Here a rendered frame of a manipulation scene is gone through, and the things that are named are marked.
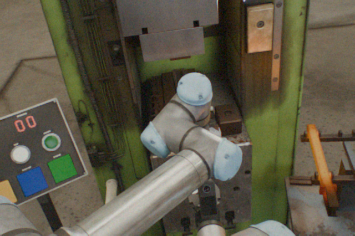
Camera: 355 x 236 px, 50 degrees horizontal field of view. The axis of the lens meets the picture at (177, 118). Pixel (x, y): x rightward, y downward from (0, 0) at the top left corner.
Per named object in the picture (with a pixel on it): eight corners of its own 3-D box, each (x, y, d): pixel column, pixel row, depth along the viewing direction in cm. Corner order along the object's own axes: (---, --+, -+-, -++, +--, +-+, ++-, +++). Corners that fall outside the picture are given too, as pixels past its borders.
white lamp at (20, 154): (29, 162, 121) (24, 151, 119) (14, 163, 121) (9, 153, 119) (31, 155, 124) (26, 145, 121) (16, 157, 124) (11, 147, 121)
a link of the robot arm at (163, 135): (168, 152, 75) (202, 112, 78) (131, 131, 82) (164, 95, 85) (181, 172, 80) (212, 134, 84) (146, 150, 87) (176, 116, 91)
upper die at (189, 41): (204, 54, 124) (202, 26, 119) (143, 62, 124) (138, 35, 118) (189, 9, 158) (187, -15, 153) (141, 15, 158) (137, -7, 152)
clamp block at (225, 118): (242, 133, 145) (242, 119, 142) (220, 137, 145) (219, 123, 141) (235, 115, 155) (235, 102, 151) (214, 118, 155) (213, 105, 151)
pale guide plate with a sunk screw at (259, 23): (272, 50, 139) (273, 4, 129) (247, 54, 139) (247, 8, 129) (270, 47, 141) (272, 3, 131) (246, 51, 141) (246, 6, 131)
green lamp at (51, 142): (59, 149, 125) (55, 138, 122) (45, 150, 125) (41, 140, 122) (61, 143, 127) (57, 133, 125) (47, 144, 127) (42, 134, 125)
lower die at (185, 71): (211, 138, 145) (209, 120, 140) (158, 145, 145) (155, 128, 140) (196, 82, 179) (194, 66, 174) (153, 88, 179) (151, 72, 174)
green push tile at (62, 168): (77, 174, 128) (69, 153, 127) (56, 184, 125) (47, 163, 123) (77, 173, 130) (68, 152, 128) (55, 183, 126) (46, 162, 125)
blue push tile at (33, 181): (48, 187, 124) (39, 166, 123) (25, 197, 121) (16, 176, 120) (48, 186, 126) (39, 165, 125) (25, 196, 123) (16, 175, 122)
